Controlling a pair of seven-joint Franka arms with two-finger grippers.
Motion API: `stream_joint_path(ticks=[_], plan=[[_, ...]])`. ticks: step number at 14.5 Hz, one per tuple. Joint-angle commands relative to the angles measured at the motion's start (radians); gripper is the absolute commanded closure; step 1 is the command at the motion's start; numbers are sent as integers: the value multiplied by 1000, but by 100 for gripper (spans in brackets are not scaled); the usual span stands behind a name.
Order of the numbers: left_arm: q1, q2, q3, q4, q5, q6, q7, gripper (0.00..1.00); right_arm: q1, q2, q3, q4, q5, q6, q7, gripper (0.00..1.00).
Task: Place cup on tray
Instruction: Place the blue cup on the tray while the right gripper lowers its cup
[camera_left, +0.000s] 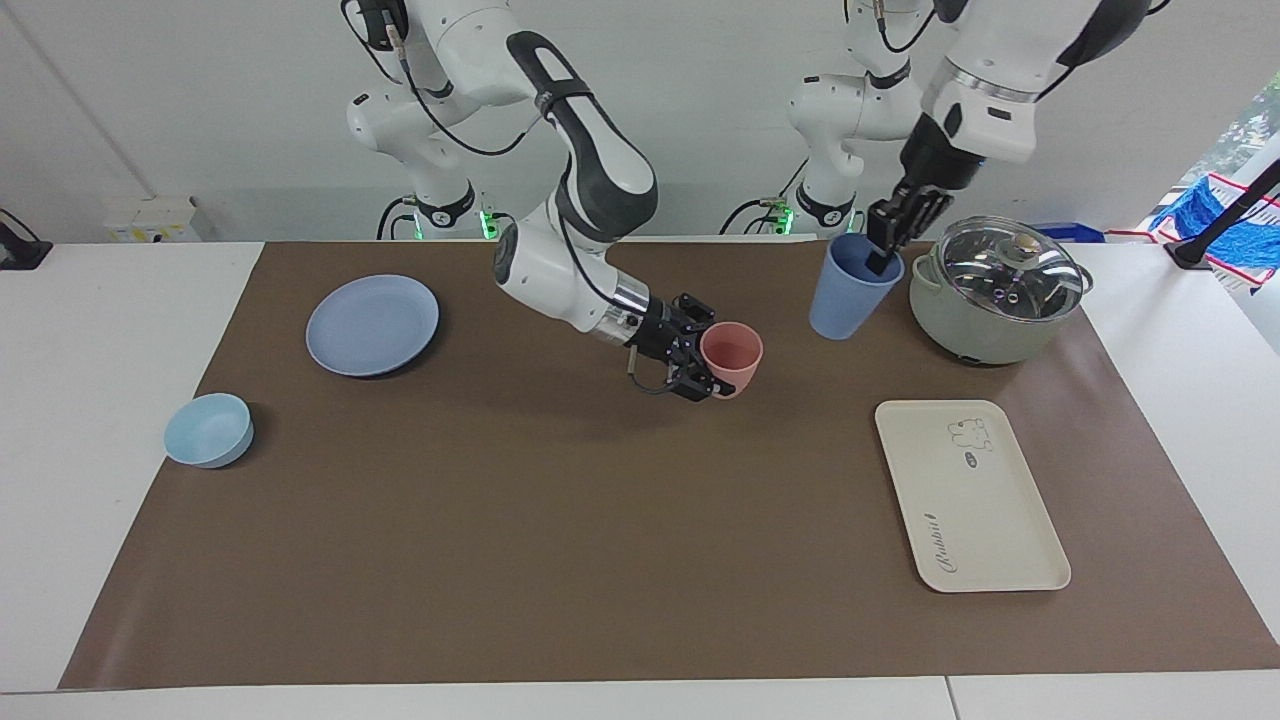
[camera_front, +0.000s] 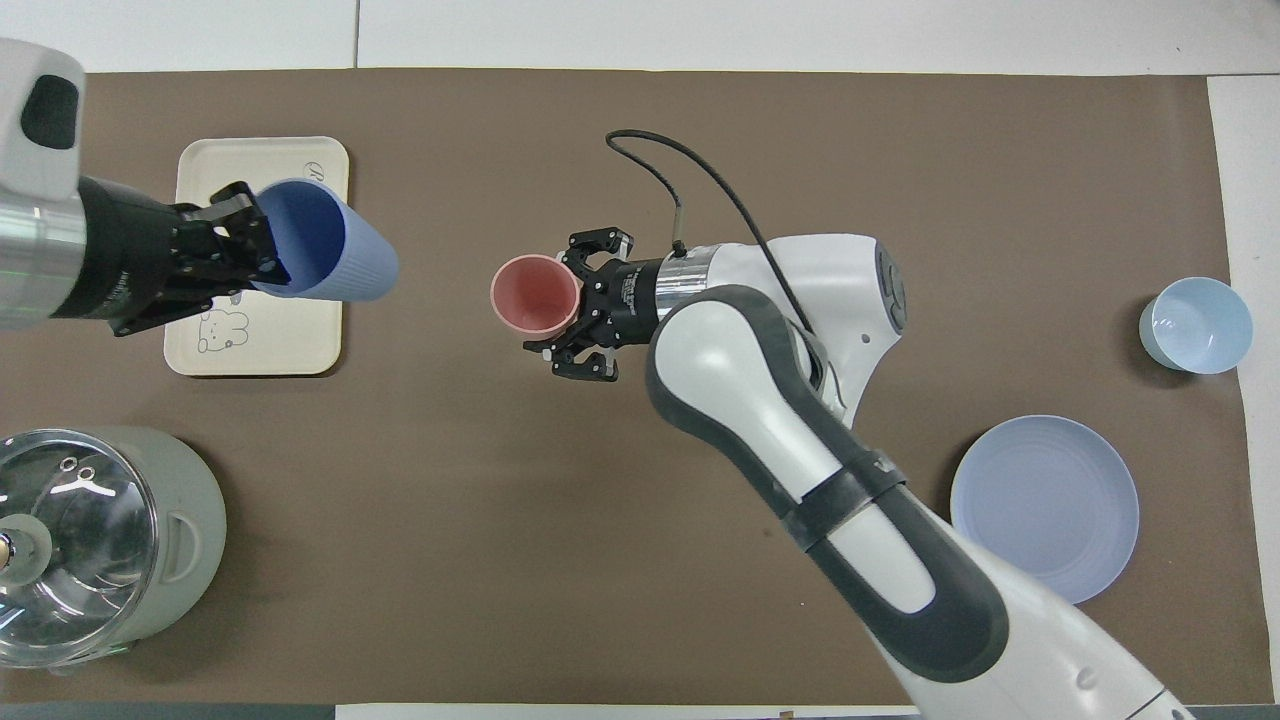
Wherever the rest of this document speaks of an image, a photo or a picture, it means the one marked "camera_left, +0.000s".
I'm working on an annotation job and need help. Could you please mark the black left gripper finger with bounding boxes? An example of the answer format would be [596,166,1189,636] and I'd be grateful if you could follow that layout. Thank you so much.
[866,232,907,278]

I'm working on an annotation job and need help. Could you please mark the pink plastic cup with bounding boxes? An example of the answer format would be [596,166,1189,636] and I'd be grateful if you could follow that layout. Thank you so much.
[699,322,764,400]

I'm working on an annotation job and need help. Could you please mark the blue plastic cup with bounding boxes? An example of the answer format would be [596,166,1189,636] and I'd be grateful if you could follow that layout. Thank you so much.
[808,233,906,342]

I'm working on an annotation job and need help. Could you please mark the cream rabbit print tray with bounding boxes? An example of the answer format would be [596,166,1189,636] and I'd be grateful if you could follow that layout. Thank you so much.
[875,399,1072,594]

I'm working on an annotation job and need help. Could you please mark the green cooking pot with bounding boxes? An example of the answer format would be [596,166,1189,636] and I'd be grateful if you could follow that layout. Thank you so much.
[908,215,1094,366]

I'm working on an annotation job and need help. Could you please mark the glass pot lid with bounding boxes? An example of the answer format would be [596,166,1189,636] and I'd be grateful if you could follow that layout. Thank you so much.
[938,215,1091,323]

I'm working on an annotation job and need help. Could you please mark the brown table mat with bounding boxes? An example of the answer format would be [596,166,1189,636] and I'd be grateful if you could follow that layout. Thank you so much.
[58,240,1280,691]

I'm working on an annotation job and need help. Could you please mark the blue round plate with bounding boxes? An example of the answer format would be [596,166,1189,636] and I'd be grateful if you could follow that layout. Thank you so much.
[305,274,441,378]

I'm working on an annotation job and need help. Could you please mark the black stand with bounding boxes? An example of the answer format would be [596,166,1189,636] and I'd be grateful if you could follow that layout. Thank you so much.
[1165,160,1280,271]

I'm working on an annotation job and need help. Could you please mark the blue cloth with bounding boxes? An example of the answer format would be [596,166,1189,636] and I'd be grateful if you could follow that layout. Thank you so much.
[1150,175,1280,291]

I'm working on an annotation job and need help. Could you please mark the light blue bowl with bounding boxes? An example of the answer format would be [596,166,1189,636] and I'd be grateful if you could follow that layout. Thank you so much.
[163,392,255,469]

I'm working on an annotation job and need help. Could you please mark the white yellow box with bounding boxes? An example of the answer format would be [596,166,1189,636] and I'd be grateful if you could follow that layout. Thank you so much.
[103,195,203,244]

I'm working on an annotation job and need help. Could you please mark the black left base cables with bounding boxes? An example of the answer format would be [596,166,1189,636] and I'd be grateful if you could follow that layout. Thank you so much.
[720,150,863,241]

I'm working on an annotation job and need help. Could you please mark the black base cables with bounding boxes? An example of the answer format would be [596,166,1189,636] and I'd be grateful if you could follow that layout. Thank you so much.
[720,150,863,241]
[377,195,521,241]

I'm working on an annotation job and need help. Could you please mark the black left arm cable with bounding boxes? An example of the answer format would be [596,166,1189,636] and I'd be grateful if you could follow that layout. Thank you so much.
[868,0,943,54]

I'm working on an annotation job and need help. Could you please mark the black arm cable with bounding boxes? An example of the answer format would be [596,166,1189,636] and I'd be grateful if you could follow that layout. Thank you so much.
[868,0,943,54]
[340,0,691,397]

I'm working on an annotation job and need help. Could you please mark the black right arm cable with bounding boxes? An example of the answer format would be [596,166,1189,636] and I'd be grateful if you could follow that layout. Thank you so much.
[340,0,691,397]

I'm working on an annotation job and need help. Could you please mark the black right base cables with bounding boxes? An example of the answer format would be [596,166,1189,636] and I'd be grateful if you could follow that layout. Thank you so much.
[377,195,521,241]

